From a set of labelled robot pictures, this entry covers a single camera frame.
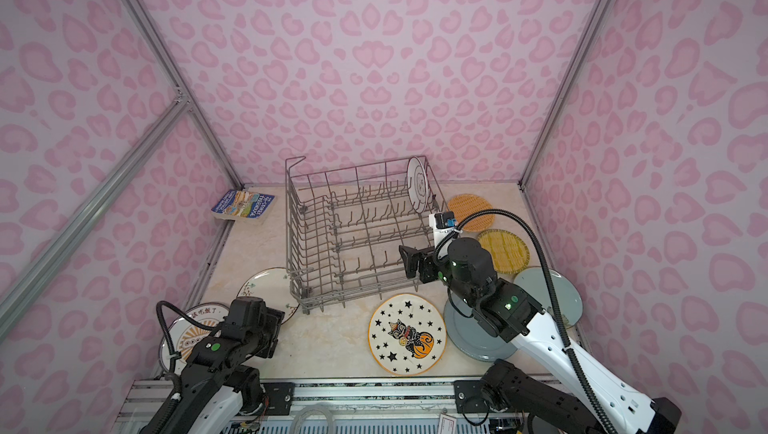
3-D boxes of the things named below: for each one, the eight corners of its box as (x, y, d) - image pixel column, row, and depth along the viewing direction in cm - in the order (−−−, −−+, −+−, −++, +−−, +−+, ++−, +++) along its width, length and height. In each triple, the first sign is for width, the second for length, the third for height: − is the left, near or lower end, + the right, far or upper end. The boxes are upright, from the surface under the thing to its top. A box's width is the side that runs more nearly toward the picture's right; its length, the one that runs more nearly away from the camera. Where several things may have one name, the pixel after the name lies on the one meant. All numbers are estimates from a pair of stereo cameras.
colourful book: (214, 219, 113) (209, 212, 110) (232, 195, 121) (228, 188, 118) (263, 226, 111) (259, 219, 108) (277, 201, 118) (274, 194, 115)
